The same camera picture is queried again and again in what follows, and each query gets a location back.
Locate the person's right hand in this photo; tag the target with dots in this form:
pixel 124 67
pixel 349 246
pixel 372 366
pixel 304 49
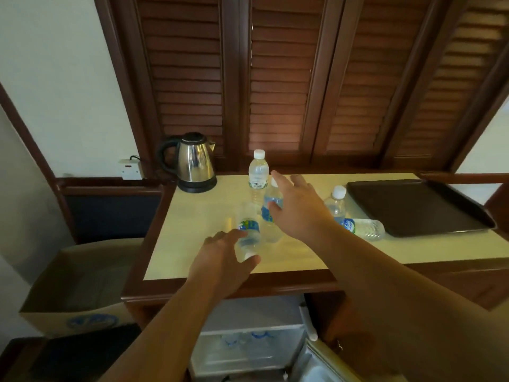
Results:
pixel 304 214

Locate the person's left hand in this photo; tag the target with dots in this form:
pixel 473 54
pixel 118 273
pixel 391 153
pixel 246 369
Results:
pixel 216 266

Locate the person's right thumb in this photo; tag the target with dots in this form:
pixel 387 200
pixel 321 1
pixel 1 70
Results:
pixel 274 210

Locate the person's right middle finger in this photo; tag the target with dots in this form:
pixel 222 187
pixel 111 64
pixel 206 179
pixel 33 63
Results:
pixel 299 180

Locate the person's left thumb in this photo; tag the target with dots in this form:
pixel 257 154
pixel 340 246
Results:
pixel 249 264

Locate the clear plastic water bottle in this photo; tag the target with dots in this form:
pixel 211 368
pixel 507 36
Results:
pixel 259 175
pixel 272 228
pixel 249 234
pixel 368 228
pixel 338 206

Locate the person's right forearm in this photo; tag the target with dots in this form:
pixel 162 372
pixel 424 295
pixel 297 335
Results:
pixel 405 314

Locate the person's left forearm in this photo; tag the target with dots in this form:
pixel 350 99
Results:
pixel 167 338

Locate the white mini fridge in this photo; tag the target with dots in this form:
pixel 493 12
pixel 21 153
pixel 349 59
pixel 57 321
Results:
pixel 246 334

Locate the water bottle inside fridge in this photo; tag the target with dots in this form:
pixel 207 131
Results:
pixel 260 338
pixel 231 340

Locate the black kettle base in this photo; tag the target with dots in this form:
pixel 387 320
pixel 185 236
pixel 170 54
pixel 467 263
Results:
pixel 197 186

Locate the stainless steel electric kettle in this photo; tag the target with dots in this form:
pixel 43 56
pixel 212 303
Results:
pixel 193 161

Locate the wooden cabinet desk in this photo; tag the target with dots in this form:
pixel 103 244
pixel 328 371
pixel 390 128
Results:
pixel 358 266

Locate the wooden louvered door panel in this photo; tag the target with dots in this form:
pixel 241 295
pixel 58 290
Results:
pixel 377 75
pixel 284 75
pixel 185 71
pixel 453 87

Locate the black serving tray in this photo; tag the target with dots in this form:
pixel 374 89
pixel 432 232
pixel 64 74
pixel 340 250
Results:
pixel 413 206

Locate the white mini fridge door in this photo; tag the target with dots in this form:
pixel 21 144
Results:
pixel 318 364

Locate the wooden chair with dark cushion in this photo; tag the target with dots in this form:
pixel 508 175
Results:
pixel 111 214

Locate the open cardboard box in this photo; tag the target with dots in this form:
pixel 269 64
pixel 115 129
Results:
pixel 79 286

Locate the white wall socket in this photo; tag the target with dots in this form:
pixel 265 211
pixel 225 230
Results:
pixel 131 171

